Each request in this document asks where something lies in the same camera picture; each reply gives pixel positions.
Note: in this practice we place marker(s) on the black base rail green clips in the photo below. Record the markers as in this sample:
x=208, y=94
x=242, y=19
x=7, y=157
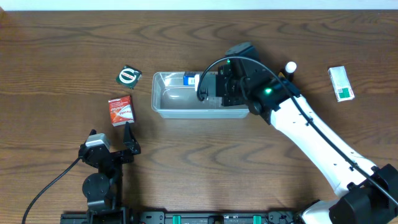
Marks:
x=157, y=217

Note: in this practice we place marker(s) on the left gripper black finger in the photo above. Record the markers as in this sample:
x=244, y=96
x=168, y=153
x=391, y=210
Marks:
x=92, y=132
x=129, y=140

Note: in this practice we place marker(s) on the blue fever patch box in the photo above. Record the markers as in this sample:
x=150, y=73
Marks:
x=190, y=78

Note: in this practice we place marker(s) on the red orange medicine box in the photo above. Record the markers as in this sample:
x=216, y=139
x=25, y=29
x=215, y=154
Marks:
x=121, y=111

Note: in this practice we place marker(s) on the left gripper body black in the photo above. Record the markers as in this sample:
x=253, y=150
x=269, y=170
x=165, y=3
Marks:
x=112, y=156

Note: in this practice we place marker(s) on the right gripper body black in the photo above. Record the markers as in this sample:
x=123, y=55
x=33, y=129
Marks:
x=219, y=90

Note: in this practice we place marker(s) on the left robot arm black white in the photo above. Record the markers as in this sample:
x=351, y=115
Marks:
x=104, y=189

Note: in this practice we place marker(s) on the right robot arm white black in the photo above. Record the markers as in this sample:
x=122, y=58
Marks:
x=365, y=192

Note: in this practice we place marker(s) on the white green medicine box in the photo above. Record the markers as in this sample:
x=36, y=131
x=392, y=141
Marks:
x=341, y=84

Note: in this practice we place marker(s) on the dark syrup bottle white cap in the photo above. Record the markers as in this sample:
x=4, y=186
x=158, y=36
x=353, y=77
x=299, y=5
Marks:
x=288, y=71

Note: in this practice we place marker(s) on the clear plastic container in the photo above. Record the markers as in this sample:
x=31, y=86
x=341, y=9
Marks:
x=172, y=99

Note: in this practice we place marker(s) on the dark green round-logo box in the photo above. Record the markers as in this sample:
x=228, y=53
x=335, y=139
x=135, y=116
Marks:
x=128, y=77

